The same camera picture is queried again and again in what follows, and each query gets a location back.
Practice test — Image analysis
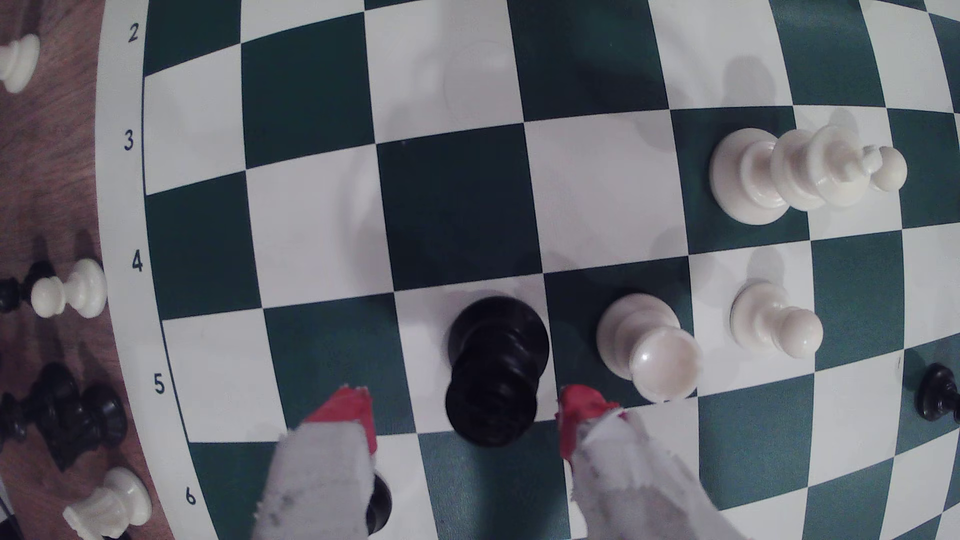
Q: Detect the white king chess piece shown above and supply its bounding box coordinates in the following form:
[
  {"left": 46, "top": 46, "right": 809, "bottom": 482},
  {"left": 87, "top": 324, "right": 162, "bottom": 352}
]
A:
[{"left": 708, "top": 123, "right": 882, "bottom": 226}]

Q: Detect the black pawn chess piece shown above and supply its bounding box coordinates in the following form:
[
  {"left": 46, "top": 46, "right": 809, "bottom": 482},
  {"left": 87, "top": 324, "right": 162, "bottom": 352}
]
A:
[{"left": 915, "top": 362, "right": 960, "bottom": 423}]

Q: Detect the green and white chess mat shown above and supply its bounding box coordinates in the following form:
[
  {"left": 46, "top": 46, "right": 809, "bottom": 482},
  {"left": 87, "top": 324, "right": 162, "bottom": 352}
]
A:
[{"left": 96, "top": 0, "right": 960, "bottom": 540}]

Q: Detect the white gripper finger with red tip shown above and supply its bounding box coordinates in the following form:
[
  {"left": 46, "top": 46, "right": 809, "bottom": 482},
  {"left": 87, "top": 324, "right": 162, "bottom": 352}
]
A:
[
  {"left": 251, "top": 384, "right": 378, "bottom": 540},
  {"left": 556, "top": 384, "right": 751, "bottom": 540}
]

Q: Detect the black rook chess piece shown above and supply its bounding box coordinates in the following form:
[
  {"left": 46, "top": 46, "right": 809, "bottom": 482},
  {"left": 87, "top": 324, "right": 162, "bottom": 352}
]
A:
[
  {"left": 444, "top": 294, "right": 551, "bottom": 449},
  {"left": 365, "top": 472, "right": 393, "bottom": 535}
]

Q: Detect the white pawn chess piece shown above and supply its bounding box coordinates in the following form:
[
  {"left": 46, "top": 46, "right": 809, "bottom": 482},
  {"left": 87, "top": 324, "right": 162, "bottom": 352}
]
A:
[
  {"left": 862, "top": 146, "right": 909, "bottom": 192},
  {"left": 0, "top": 33, "right": 41, "bottom": 95},
  {"left": 729, "top": 281, "right": 825, "bottom": 360},
  {"left": 30, "top": 258, "right": 108, "bottom": 320}
]

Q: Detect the white knight chess piece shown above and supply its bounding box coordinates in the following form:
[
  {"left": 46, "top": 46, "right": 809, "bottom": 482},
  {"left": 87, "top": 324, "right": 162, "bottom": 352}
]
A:
[{"left": 62, "top": 466, "right": 153, "bottom": 540}]

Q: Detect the white rook chess piece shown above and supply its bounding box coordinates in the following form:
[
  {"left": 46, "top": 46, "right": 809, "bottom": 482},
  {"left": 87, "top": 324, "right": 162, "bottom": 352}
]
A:
[{"left": 596, "top": 292, "right": 704, "bottom": 404}]

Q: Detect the black knight chess piece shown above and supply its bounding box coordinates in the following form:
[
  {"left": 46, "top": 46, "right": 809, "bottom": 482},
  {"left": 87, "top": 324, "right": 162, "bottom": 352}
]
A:
[{"left": 33, "top": 362, "right": 129, "bottom": 472}]

